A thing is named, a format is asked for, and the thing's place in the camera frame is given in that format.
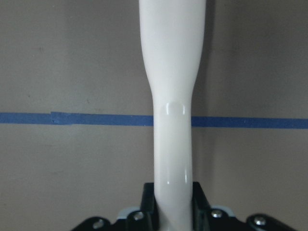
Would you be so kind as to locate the white hand brush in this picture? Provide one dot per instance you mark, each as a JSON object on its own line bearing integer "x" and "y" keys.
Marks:
{"x": 172, "y": 36}

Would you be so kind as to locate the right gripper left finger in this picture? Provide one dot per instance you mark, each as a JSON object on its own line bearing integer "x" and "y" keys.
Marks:
{"x": 143, "y": 219}

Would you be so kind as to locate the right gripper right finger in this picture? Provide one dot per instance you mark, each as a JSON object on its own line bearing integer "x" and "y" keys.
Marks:
{"x": 215, "y": 218}

